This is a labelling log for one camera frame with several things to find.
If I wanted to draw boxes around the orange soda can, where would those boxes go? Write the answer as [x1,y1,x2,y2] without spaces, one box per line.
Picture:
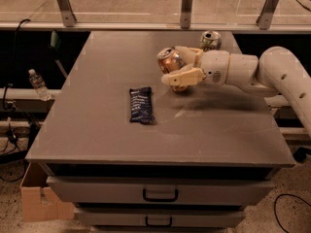
[156,47,190,93]

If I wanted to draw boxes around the black drawer handle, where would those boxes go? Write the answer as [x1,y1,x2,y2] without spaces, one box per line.
[145,216,173,227]
[142,188,179,203]

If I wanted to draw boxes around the brown cardboard box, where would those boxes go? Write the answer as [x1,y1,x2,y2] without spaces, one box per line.
[20,163,74,222]

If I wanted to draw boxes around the white green soda can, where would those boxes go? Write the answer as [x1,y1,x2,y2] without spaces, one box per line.
[200,31,222,51]

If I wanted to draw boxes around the horizontal metal rail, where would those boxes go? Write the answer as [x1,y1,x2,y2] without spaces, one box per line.
[0,20,311,35]

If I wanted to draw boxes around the middle metal railing bracket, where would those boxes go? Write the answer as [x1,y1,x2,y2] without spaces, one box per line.
[180,0,193,29]

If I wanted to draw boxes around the grey drawer cabinet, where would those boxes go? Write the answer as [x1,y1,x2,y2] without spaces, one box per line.
[27,31,294,233]

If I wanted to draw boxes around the black cable on floor right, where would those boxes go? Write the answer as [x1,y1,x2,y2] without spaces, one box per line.
[273,193,311,233]

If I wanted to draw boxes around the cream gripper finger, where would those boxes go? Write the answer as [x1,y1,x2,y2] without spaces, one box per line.
[175,46,203,67]
[161,67,206,86]

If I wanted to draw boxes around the black cable at left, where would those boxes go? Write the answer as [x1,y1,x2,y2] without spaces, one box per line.
[1,17,32,112]

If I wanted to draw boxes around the metal railing bracket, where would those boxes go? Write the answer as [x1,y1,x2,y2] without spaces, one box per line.
[180,0,193,29]
[56,0,77,27]
[256,0,280,30]

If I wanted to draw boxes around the clear plastic water bottle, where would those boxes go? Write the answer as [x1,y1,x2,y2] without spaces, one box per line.
[28,69,52,101]

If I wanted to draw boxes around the dark blue snack bag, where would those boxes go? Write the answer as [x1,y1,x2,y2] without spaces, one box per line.
[129,86,155,124]

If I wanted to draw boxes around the green handled tool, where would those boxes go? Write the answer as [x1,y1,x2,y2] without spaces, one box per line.
[49,30,68,78]

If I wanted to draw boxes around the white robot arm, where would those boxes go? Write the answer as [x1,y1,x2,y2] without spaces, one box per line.
[157,46,311,135]

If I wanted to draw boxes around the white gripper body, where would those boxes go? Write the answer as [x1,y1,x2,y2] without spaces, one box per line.
[200,50,230,85]

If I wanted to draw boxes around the right metal railing bracket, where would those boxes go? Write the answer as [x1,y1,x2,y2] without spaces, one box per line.
[256,0,280,30]

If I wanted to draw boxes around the left metal railing bracket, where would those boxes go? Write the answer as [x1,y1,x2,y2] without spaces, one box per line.
[56,0,77,27]

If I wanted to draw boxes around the black top drawer handle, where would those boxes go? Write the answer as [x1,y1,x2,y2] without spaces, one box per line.
[142,188,179,203]

